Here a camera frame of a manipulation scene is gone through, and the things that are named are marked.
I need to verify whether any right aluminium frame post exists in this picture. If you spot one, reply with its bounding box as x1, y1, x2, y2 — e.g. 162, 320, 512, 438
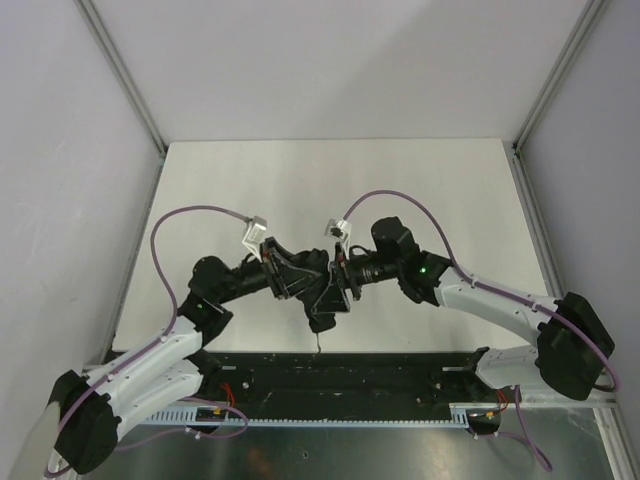
503, 0, 610, 296

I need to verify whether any left aluminium frame post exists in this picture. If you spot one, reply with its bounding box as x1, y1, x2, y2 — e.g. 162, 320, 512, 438
73, 0, 168, 158

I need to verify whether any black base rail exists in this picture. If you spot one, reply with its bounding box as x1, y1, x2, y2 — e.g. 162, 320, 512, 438
198, 352, 496, 404

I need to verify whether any grey cable duct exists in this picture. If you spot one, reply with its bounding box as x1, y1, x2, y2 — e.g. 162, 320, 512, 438
141, 403, 501, 429

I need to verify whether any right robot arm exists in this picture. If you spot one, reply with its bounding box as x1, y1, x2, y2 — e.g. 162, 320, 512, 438
305, 217, 615, 401

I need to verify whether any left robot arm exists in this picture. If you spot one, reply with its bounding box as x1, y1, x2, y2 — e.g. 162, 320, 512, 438
49, 238, 329, 474

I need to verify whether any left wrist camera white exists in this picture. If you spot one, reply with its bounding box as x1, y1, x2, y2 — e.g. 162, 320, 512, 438
241, 216, 267, 260

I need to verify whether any aluminium frame post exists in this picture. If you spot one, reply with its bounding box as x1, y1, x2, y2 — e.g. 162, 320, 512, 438
73, 0, 168, 158
503, 0, 610, 296

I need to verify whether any black folding umbrella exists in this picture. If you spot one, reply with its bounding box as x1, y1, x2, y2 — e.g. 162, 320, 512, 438
295, 250, 338, 343

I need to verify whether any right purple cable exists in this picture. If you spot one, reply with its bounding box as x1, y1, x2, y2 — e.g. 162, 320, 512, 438
342, 189, 621, 472

